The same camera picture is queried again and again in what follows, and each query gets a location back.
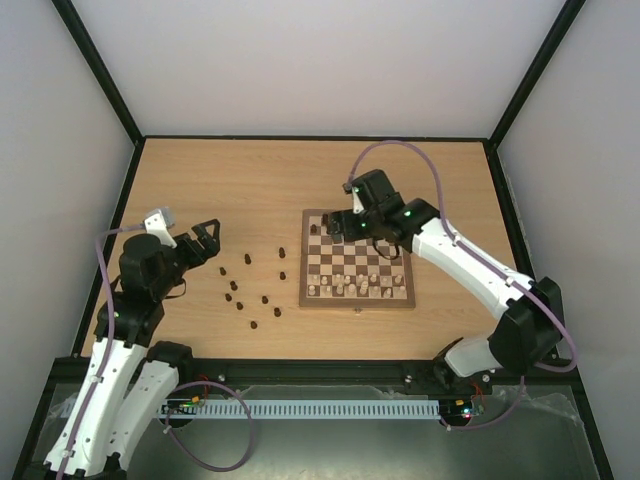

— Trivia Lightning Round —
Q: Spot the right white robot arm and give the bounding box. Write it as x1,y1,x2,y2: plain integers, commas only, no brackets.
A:
322,169,564,392

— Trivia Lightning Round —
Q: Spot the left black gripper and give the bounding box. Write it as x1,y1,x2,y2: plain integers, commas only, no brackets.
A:
155,219,222,298

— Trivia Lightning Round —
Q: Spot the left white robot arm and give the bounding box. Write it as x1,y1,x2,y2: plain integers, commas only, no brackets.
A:
23,209,220,479

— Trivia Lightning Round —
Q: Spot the metal base plate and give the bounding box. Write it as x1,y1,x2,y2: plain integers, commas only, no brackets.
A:
39,384,586,480

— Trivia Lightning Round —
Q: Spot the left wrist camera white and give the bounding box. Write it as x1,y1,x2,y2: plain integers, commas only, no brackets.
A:
144,207,177,248

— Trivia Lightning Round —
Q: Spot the black aluminium frame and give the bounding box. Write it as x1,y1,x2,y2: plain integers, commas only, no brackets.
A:
13,1,613,479

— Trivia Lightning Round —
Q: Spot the white slotted cable duct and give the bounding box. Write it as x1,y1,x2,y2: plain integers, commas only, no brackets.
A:
158,399,441,420

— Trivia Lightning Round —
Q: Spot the wooden chess board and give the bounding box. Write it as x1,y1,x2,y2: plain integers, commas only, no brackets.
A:
299,209,416,310

